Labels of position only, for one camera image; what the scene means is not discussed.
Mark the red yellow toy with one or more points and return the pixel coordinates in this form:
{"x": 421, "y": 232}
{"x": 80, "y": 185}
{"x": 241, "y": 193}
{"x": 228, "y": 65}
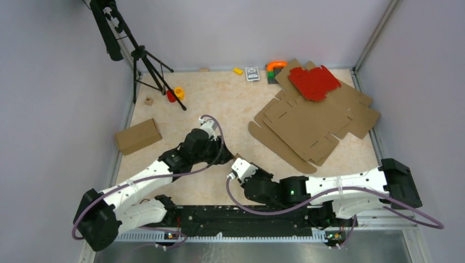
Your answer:
{"x": 179, "y": 93}

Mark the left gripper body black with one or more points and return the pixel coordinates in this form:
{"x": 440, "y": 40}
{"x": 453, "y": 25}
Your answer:
{"x": 213, "y": 153}

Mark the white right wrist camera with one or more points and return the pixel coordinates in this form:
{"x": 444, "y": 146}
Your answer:
{"x": 241, "y": 170}

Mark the brown cardboard box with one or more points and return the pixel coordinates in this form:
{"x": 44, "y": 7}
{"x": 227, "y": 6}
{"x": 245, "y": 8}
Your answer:
{"x": 238, "y": 156}
{"x": 138, "y": 137}

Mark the folded brown cardboard box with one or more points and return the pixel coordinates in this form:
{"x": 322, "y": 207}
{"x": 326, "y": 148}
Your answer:
{"x": 138, "y": 137}

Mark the stack of brown cardboard blanks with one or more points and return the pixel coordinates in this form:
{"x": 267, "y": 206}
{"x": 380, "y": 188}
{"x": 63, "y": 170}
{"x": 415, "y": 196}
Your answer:
{"x": 304, "y": 133}

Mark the yellow small block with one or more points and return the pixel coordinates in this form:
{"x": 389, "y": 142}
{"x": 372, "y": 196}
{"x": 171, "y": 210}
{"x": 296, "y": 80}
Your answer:
{"x": 238, "y": 71}

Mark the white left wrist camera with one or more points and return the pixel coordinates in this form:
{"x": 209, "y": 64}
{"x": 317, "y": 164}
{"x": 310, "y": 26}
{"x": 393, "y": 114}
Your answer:
{"x": 209, "y": 126}

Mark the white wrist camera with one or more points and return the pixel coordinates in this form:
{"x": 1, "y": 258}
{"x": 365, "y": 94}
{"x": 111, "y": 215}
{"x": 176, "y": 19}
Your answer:
{"x": 241, "y": 170}
{"x": 209, "y": 126}

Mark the red flat cardboard blank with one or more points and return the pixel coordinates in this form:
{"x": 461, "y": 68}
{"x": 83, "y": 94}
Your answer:
{"x": 314, "y": 84}

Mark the playing card deck box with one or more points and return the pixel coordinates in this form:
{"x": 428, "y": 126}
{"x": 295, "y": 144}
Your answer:
{"x": 252, "y": 74}

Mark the orange green toy block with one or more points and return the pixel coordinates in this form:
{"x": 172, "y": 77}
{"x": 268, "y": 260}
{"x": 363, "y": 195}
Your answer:
{"x": 272, "y": 69}

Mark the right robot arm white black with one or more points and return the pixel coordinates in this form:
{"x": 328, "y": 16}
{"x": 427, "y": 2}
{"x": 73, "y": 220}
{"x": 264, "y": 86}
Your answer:
{"x": 391, "y": 183}

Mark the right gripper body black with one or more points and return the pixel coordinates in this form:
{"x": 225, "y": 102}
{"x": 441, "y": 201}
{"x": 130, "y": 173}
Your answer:
{"x": 260, "y": 174}

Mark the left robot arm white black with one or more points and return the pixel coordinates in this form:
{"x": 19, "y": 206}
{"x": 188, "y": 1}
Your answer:
{"x": 103, "y": 215}

